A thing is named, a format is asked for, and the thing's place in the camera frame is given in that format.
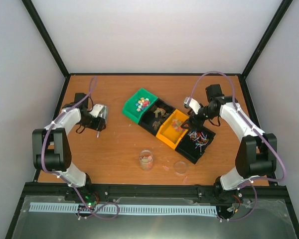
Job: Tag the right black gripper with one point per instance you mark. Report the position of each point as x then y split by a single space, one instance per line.
192 117

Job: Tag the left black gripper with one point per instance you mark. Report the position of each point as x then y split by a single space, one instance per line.
98 125

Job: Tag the metal scoop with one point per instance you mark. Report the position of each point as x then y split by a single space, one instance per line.
103 113

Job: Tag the yellow plastic bin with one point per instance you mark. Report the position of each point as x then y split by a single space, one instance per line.
171 132

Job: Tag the black bin with lollipops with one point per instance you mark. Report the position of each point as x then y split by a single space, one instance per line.
194 143

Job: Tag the black bin with popsicle candies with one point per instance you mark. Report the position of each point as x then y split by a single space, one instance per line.
154 117

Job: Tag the green plastic bin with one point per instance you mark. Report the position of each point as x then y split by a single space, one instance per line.
137 104

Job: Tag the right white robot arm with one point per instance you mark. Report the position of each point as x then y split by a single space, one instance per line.
256 154

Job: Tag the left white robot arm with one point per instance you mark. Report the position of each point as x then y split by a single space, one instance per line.
50 146

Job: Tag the clear jar lid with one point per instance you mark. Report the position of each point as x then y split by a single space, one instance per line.
180 167

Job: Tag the clear plastic jar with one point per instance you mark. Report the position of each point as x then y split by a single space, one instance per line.
146 160

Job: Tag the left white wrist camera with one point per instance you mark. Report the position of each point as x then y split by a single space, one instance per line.
94 112

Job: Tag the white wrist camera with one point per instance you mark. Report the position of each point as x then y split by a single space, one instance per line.
192 104
94 112

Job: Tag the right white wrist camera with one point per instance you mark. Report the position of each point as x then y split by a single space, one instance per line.
192 104

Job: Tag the light blue cable duct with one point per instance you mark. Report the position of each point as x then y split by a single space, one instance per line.
130 210

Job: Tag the black aluminium rail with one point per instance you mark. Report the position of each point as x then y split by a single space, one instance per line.
196 193

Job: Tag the metal base plate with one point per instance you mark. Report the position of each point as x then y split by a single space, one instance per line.
261 219

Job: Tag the black frame post left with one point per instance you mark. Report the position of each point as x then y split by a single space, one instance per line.
33 13

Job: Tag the black frame post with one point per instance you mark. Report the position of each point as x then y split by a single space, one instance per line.
33 13
274 23

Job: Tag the black frame post right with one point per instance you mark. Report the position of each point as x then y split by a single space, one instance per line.
274 23

